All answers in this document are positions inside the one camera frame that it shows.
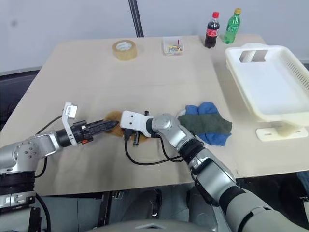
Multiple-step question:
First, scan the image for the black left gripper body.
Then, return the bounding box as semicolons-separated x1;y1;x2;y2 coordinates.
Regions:
70;121;95;146

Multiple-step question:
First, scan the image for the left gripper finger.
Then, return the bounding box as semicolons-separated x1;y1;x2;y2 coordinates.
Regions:
91;120;120;130
93;123;120;137

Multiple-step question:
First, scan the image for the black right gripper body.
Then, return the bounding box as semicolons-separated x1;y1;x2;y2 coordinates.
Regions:
123;128;136;141

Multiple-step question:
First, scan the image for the tan knit sock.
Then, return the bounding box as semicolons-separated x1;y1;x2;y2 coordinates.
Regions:
103;110;124;138

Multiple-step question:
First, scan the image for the clear box of small items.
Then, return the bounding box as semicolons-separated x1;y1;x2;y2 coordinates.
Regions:
162;36;184;57

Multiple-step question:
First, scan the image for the white plastic tray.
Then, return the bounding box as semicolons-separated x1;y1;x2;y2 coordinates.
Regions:
225;43;309;123

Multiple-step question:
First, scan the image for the white plastic mounting base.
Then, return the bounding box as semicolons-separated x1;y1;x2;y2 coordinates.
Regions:
255;119;309;141

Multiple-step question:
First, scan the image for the blue knit sock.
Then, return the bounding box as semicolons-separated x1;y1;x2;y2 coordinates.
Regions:
185;101;220;116
198;131;229;147

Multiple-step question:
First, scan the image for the clear packing tape roll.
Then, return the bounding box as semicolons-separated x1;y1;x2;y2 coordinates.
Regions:
112;40;139;61

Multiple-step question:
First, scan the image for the dark green cloth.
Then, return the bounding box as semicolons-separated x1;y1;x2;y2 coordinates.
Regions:
178;114;233;136

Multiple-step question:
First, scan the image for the black glossy furniture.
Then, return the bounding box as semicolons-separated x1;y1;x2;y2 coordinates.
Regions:
0;65;44;133

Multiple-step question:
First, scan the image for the grey robot torso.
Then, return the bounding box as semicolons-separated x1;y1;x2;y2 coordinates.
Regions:
89;217;218;232

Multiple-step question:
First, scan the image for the black slanted pole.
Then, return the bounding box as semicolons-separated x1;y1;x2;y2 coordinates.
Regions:
127;0;145;38

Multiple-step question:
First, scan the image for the cola bottle with red cap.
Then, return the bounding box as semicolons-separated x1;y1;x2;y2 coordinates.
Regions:
204;11;222;48

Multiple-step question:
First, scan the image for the green bottle with yellow cap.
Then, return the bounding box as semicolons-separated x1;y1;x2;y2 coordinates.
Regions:
223;8;242;44

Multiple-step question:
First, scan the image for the blue fabric item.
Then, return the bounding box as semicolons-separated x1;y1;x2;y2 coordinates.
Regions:
297;171;309;194

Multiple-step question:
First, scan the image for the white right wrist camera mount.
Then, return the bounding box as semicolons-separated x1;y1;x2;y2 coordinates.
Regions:
120;110;155;136

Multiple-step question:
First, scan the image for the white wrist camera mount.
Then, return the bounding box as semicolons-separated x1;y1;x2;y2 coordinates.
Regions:
61;101;79;147
120;110;155;136

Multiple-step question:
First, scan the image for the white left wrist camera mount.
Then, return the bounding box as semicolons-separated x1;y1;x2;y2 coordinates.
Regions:
61;101;79;147

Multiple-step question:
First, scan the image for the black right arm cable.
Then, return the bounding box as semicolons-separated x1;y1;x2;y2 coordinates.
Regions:
124;129;185;166

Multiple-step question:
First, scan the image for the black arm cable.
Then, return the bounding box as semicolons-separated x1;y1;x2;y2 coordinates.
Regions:
33;157;52;232
124;129;185;166

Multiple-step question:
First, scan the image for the thin dark left wrist cable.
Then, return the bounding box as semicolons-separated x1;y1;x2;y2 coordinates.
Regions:
35;115;64;135

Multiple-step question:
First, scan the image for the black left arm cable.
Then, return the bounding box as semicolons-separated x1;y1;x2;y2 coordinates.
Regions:
33;157;52;232

